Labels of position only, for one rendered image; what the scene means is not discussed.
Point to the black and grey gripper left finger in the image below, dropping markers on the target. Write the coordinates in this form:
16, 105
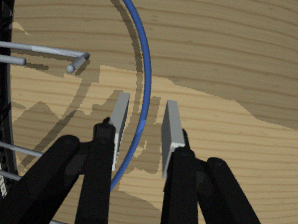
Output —
37, 196

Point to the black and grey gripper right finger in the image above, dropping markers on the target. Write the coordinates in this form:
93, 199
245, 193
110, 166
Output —
191, 177

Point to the blue cable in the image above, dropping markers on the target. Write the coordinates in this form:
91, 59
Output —
147, 91

